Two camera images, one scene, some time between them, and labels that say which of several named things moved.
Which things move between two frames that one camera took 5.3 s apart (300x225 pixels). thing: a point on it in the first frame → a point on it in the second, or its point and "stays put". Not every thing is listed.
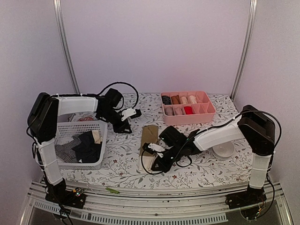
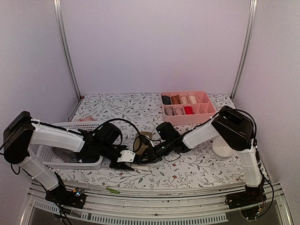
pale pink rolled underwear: x=184 y=100 stays put
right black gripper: x=163 y=167 → x=153 y=157
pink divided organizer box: x=186 y=107 stays put
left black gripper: x=119 y=128 → x=121 y=166
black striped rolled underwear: x=167 y=100 stays put
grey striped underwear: x=65 y=152 stays put
